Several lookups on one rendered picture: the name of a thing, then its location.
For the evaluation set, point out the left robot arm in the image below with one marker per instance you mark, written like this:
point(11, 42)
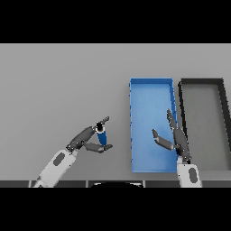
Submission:
point(55, 167)

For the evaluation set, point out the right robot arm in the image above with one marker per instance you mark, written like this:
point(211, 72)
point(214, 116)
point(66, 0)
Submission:
point(189, 175)

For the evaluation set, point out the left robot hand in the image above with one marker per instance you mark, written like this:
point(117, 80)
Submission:
point(82, 139)

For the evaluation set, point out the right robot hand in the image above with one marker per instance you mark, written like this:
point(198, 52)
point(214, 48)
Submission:
point(178, 139)

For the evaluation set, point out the blue pipe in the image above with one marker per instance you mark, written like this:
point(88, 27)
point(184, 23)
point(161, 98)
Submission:
point(101, 135)

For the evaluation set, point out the dark grey bin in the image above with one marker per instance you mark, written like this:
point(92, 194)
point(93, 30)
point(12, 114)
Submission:
point(204, 126)

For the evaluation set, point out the blue bin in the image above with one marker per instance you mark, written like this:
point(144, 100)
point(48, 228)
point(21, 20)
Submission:
point(152, 123)

